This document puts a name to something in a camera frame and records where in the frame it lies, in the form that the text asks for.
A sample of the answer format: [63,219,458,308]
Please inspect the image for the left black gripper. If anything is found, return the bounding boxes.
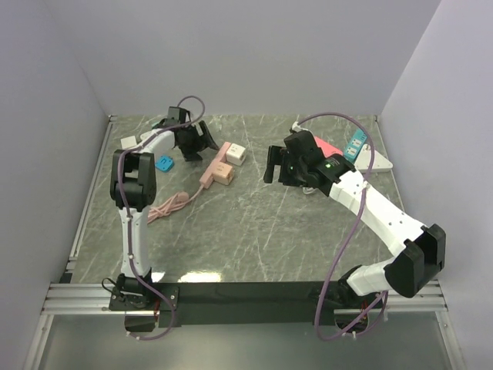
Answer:
[179,122,219,162]

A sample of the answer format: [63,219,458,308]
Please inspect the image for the pink power strip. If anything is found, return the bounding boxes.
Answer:
[200,142,231,189]

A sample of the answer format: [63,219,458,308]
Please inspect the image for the pink cube adapter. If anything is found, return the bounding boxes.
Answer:
[212,162,234,186]

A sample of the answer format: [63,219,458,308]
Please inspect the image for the blue plug adapter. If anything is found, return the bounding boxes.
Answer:
[155,156,174,173]

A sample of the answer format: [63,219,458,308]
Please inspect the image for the white cube adapter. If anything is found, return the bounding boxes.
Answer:
[226,143,247,166]

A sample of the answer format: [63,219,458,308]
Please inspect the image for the pink triangular socket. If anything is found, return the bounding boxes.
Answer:
[314,136,343,158]

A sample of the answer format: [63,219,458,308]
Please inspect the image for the white square plug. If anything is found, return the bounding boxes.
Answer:
[120,136,139,150]

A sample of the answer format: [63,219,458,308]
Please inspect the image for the teal power strip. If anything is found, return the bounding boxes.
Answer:
[343,129,367,163]

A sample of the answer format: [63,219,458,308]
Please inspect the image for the white triangular socket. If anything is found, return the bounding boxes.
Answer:
[354,146,393,173]

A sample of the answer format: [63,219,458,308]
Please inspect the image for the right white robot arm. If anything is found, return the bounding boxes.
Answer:
[263,130,446,308]

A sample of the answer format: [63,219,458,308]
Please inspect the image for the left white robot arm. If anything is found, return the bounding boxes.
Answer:
[109,106,219,310]

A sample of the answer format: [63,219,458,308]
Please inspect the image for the black base beam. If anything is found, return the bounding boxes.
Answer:
[108,280,382,335]

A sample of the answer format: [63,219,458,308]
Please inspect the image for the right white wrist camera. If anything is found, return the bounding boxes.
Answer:
[291,121,304,132]

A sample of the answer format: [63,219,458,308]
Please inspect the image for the pink power cord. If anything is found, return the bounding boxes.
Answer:
[146,184,205,227]

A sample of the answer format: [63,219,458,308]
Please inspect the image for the aluminium rail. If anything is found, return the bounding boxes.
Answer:
[41,281,448,315]

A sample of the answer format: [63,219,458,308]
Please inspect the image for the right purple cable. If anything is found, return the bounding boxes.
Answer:
[294,112,389,342]

